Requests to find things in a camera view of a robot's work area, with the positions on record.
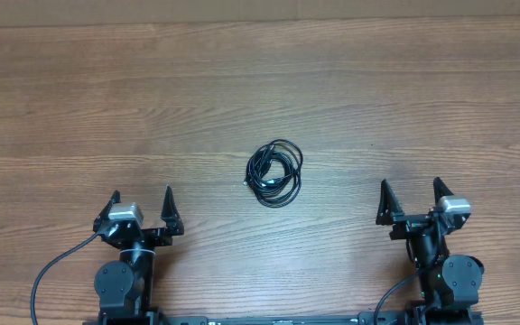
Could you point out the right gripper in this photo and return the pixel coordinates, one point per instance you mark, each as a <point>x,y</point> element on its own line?
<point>391,212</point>

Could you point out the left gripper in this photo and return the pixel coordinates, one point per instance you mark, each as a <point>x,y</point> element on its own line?
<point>162,238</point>

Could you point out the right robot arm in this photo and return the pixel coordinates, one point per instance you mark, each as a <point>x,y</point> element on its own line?
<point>449,283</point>

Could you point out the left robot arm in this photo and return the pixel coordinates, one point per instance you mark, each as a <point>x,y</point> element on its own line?
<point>125,286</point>

